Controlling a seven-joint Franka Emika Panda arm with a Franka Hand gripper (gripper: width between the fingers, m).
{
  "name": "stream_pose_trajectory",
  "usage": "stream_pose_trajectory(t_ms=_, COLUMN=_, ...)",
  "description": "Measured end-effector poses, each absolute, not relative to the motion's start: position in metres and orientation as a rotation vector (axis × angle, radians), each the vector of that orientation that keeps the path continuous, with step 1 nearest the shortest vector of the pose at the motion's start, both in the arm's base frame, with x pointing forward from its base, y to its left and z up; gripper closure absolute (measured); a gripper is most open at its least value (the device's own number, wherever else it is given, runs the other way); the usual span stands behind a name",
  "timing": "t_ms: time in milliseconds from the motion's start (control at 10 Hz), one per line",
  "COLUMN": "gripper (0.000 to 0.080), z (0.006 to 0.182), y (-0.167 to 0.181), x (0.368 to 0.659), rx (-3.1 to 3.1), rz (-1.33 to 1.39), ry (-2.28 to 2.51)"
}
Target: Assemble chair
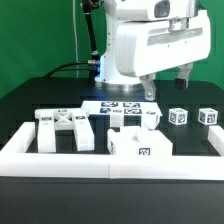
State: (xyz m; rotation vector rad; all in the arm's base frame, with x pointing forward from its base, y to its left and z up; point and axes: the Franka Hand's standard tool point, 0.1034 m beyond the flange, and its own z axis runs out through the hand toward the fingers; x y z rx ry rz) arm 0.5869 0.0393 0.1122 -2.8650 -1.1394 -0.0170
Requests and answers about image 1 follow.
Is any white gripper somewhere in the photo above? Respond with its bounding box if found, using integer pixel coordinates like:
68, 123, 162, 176
115, 13, 211, 101

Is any white chair seat part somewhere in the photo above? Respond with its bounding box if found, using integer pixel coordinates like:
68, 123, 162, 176
107, 126, 173, 157

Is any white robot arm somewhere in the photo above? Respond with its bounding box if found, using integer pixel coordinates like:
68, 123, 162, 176
95, 0, 211, 101

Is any white chair back part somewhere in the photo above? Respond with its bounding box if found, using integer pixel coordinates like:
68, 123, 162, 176
35, 108, 95, 153

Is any left white tagged cube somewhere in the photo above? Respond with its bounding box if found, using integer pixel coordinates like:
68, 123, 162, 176
168, 108, 188, 125

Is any white tagged cube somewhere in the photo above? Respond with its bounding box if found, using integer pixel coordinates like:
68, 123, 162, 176
198, 108, 218, 125
168, 108, 188, 125

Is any right white tagged cube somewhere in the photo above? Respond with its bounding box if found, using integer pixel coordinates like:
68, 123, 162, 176
198, 108, 218, 125

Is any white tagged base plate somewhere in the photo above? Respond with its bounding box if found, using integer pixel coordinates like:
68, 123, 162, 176
81, 101, 162, 116

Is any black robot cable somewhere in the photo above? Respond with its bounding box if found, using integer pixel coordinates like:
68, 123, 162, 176
44, 61, 100, 79

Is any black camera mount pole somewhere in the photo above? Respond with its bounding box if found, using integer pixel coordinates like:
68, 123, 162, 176
81, 0, 100, 60

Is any thin white cable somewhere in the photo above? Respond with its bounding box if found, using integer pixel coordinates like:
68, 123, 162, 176
72, 0, 80, 79

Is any white U-shaped fence frame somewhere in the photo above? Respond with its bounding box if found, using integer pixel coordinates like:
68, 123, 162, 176
0, 125, 224, 181

